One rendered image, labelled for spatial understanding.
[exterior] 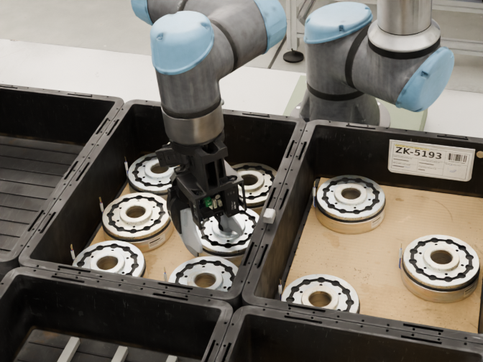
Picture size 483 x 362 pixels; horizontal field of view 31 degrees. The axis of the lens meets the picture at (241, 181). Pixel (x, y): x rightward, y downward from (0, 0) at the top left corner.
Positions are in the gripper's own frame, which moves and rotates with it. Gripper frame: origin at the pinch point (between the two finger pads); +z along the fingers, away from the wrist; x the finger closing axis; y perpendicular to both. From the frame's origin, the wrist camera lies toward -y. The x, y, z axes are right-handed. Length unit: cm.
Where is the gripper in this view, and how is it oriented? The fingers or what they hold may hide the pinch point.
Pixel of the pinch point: (208, 239)
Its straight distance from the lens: 123.9
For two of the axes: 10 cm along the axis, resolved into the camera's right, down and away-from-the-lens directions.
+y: 4.7, 4.9, -7.3
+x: 8.8, -3.6, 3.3
